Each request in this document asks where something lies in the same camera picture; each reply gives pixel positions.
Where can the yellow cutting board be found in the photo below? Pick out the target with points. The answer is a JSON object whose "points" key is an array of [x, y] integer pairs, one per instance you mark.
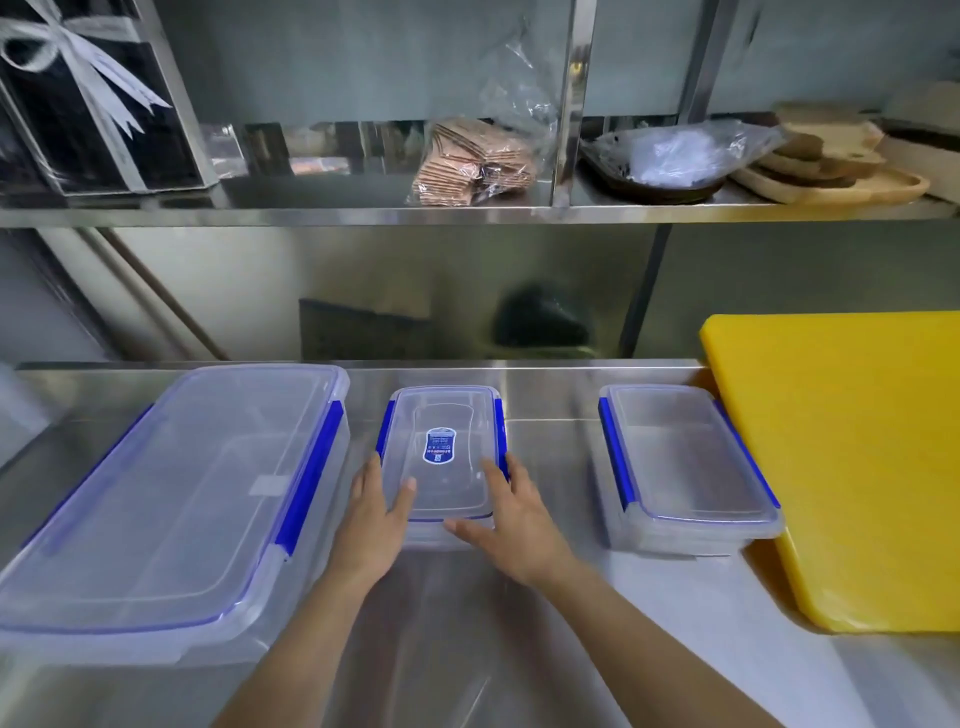
{"points": [[855, 465]]}

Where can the wooden tray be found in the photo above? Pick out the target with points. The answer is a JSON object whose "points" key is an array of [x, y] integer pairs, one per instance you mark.
{"points": [[847, 191]]}

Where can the dark plate in plastic bag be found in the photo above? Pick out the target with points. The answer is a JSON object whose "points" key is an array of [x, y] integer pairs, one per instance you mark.
{"points": [[660, 161]]}

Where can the person's left hand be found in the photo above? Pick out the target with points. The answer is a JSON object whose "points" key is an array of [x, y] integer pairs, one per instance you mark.
{"points": [[371, 525]]}

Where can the small labelled clear plastic container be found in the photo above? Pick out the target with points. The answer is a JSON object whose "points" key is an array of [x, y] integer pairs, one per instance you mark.
{"points": [[442, 420]]}

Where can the person's left thumb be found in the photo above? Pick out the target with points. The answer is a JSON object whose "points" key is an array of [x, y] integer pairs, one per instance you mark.
{"points": [[403, 501]]}

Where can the person's right forearm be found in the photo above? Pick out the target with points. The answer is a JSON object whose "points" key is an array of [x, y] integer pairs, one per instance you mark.
{"points": [[652, 652]]}

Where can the large clear plastic container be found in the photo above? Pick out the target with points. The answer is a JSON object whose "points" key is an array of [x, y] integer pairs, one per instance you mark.
{"points": [[172, 502]]}

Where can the small unlabelled clear plastic container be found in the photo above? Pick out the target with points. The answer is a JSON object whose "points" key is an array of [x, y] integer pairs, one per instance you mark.
{"points": [[682, 465]]}

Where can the black ribboned gift box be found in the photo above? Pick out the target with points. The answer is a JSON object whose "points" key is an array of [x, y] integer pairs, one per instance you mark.
{"points": [[82, 127]]}

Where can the bag of brown coasters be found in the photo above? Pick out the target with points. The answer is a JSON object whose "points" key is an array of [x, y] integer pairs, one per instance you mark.
{"points": [[469, 161]]}

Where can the stainless steel shelf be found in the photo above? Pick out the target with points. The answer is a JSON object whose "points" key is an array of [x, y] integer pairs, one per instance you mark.
{"points": [[300, 206]]}

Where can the pale wooden board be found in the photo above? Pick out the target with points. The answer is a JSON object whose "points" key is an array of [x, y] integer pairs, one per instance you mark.
{"points": [[926, 161]]}

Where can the person's right hand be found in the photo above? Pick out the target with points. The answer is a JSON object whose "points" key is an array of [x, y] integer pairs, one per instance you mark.
{"points": [[525, 536]]}

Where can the dark-edged wooden board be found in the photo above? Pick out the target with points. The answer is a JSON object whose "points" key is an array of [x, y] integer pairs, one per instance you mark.
{"points": [[817, 150]]}

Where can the person's right thumb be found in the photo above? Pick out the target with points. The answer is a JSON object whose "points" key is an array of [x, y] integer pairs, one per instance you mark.
{"points": [[466, 531]]}

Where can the person's left forearm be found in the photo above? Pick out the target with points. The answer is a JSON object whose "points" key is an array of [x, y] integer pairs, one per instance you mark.
{"points": [[300, 645]]}

